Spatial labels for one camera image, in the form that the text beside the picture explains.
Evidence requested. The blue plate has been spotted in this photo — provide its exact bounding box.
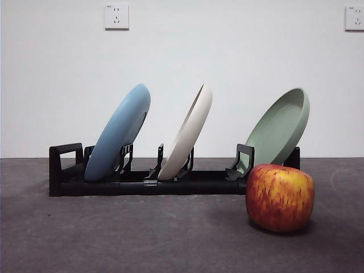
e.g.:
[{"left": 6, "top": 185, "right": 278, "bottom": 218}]
[{"left": 84, "top": 82, "right": 151, "bottom": 182}]

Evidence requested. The red yellow apple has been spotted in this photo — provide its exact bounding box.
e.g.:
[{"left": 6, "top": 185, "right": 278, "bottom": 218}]
[{"left": 245, "top": 163, "right": 315, "bottom": 234}]

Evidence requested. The beige plate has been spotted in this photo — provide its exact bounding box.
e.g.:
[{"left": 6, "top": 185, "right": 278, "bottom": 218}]
[{"left": 158, "top": 83, "right": 213, "bottom": 181}]

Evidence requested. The black plate rack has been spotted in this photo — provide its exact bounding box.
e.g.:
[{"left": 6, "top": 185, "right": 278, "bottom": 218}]
[{"left": 48, "top": 142, "right": 301, "bottom": 197}]

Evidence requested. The green plate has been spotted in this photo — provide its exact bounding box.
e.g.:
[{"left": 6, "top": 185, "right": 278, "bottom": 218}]
[{"left": 238, "top": 87, "right": 311, "bottom": 174}]

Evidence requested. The white wall socket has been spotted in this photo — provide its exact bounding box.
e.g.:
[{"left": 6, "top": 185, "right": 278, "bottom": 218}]
[
  {"left": 344, "top": 5, "right": 364, "bottom": 32},
  {"left": 104, "top": 3, "right": 130, "bottom": 31}
]

